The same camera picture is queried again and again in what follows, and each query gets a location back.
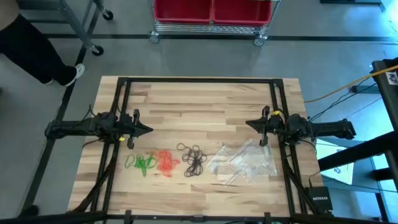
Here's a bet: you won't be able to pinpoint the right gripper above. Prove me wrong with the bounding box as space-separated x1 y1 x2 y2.
245 105 289 147

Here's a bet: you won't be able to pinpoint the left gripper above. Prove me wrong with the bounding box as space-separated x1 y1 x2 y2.
115 108 154 150

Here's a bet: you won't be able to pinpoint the black rubber band pile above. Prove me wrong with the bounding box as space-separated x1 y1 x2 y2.
176 142 208 178

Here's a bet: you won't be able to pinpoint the green rubber band pile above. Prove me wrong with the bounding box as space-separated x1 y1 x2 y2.
124 152 159 178

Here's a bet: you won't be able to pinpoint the orange rubber band pile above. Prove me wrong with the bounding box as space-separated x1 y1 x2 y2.
151 149 182 179

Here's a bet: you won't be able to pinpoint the white paper sheet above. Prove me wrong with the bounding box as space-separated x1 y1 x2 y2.
315 138 355 185

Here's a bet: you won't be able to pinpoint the red plastic bin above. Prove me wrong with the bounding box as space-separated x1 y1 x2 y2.
212 0 274 27
154 0 214 25

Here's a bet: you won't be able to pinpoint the black stand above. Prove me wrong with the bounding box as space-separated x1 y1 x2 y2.
317 57 398 223

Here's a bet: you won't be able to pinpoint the person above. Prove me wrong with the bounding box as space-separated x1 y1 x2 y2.
0 0 86 88

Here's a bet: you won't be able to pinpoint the black aluminium table frame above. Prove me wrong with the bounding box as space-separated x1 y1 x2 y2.
0 77 398 224

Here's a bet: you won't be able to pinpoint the black cable bundle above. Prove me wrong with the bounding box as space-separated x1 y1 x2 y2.
68 141 121 215

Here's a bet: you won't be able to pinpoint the black floor cables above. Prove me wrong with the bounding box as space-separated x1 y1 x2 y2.
308 81 384 123

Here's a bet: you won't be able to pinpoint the yellow cable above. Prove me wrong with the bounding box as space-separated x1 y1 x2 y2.
303 64 398 104

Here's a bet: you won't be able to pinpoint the black Netgear network switch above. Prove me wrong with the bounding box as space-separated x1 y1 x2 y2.
305 185 334 215

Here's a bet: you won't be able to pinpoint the chrome wire shelf cart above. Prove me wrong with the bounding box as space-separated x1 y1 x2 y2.
148 0 282 47

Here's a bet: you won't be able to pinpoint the grey wheeled table frame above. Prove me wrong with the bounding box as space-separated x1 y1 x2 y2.
17 0 114 57

